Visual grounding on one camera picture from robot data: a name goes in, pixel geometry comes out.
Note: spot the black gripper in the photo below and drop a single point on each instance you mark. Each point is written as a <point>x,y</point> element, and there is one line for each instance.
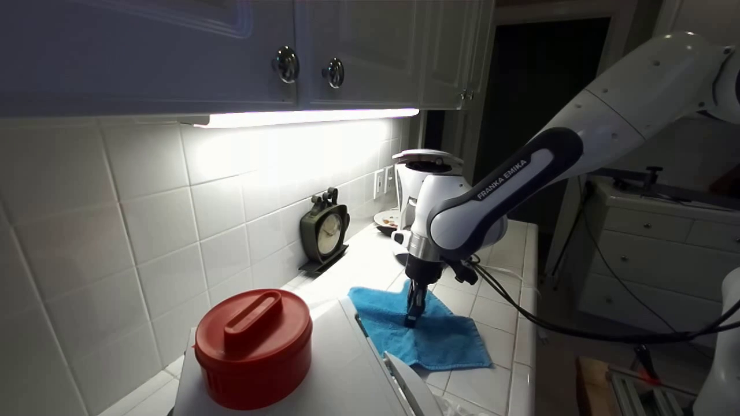
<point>419,274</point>

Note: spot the blue terry towel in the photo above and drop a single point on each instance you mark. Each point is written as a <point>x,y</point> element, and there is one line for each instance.
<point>438,342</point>

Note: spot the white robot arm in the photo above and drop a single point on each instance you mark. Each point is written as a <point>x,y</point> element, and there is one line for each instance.
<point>648,88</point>

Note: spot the small brown bowl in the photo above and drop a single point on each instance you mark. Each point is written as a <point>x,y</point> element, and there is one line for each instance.
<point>387,221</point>

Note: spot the dark green desk clock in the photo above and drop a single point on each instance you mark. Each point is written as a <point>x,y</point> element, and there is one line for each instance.
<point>323,231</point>

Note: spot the white coffee maker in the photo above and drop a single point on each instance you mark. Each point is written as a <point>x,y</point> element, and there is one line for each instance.
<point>419,173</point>

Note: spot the white appliance with red lid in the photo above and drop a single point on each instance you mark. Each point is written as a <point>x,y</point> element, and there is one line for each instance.
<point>347,378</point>

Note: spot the red round lid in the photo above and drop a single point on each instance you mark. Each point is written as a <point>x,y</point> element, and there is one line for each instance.
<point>256,348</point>

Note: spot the right cabinet knob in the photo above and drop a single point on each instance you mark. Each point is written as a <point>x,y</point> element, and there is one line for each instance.
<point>334,75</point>

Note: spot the cabinet knob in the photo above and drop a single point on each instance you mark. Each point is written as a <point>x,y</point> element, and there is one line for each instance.
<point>334,75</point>
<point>288,65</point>

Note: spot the white drawer cabinet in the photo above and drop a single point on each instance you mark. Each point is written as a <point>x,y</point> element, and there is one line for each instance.
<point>650,263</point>

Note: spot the left cabinet knob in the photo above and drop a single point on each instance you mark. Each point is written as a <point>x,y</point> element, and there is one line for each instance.
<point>288,65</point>

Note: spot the under-cabinet light strip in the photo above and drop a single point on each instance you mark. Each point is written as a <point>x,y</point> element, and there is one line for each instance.
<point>268,119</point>

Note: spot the white upper cabinet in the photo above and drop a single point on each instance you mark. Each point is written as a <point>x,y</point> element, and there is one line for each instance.
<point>216,56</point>

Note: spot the wall power outlet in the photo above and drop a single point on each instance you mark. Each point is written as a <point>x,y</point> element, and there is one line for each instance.
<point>378,182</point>

